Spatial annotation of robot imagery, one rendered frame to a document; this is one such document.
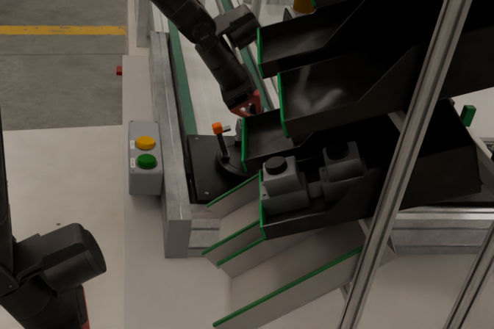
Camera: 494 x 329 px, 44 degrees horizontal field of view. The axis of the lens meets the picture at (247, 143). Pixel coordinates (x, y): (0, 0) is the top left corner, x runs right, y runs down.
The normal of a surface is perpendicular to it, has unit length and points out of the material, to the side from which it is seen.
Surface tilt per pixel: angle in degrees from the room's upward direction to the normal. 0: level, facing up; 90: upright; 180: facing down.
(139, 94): 0
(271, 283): 45
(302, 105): 25
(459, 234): 90
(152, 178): 90
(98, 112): 0
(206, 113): 0
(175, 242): 90
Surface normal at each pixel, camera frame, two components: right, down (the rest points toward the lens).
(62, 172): 0.15, -0.84
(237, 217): -0.60, -0.68
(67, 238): -0.22, -0.75
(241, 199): 0.00, 0.54
